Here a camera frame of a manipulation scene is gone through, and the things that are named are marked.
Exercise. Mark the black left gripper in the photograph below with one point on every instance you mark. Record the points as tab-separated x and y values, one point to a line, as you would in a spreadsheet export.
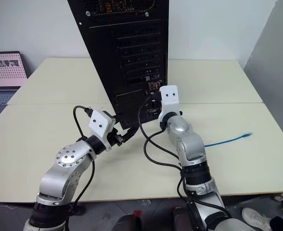
114	137

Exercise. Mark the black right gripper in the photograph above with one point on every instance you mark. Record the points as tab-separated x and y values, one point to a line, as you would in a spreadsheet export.
155	105

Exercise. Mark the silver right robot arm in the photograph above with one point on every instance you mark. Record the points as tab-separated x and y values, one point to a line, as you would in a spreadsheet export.
192	146

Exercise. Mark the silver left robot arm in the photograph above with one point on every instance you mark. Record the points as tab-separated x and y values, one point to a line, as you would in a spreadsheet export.
59	178

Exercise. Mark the black computer tower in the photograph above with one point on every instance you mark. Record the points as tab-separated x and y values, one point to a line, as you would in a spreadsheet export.
122	60

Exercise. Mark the dark rounded shape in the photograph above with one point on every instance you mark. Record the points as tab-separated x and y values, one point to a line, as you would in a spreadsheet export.
132	223

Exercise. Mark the grey partition panel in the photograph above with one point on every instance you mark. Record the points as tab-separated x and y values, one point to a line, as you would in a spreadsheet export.
273	72

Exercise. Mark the white sneaker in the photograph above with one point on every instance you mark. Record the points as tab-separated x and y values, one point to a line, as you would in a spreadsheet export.
255	217

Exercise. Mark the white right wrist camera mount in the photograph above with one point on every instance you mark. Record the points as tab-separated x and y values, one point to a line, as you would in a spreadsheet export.
170	96

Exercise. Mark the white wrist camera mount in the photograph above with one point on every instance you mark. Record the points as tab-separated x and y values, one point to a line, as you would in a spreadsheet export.
170	96
100	122

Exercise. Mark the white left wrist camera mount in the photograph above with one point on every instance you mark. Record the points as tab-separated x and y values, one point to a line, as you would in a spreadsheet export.
100	122

